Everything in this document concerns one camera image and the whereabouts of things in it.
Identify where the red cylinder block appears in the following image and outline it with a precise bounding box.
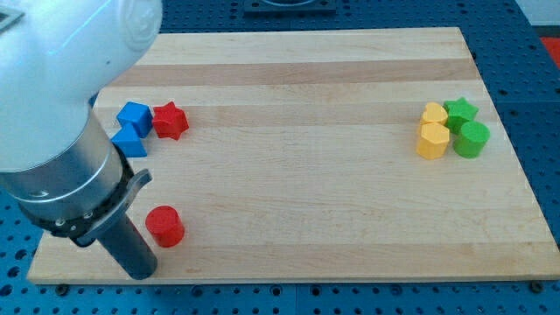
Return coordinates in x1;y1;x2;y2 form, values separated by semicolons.
145;206;186;248

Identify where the red star block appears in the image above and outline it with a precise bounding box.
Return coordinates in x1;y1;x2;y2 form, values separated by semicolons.
152;101;189;141

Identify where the green star block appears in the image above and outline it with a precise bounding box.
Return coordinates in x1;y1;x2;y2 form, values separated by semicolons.
444;97;479;134

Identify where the yellow heart block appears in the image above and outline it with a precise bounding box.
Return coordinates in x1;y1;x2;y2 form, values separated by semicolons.
420;101;448;125

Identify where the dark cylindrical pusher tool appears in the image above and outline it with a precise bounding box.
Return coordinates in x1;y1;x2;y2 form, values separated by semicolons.
72;169;158;280

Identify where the blue cube block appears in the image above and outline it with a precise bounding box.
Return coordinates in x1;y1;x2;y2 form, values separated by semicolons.
116;101;153;138

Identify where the green cylinder block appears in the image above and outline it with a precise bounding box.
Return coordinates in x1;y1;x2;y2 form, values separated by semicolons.
453;121;491;158

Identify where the blue triangle block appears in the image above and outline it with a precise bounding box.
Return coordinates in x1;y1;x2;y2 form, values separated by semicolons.
111;123;147;158

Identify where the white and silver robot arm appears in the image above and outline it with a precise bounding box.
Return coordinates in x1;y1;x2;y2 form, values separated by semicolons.
1;0;163;280

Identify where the wooden board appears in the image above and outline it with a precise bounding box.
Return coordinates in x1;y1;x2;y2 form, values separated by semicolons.
26;26;560;285

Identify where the yellow hexagon block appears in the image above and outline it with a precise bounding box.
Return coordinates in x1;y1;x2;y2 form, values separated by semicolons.
416;122;451;160

